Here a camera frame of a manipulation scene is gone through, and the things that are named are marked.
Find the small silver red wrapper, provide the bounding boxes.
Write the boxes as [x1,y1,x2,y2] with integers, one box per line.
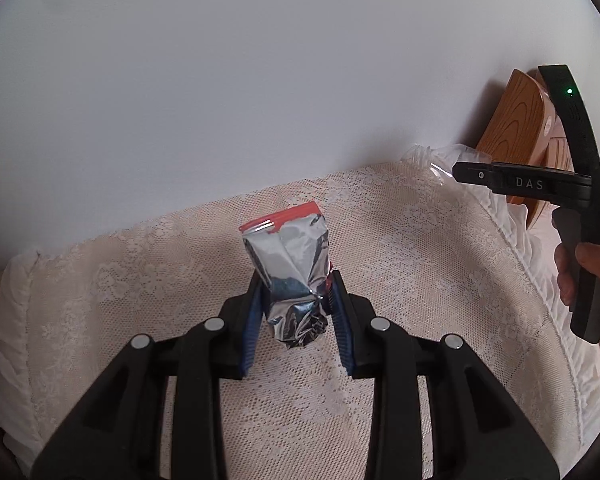
[239,202,332,348]

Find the clear plastic wrapper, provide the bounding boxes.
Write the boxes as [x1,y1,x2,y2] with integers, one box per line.
[425,144,492,184]

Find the lace nightstand cover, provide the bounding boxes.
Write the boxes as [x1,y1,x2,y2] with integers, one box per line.
[0,144,600,480]

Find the wooden headboard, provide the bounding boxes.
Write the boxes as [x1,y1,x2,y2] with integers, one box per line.
[474,68,581,231]

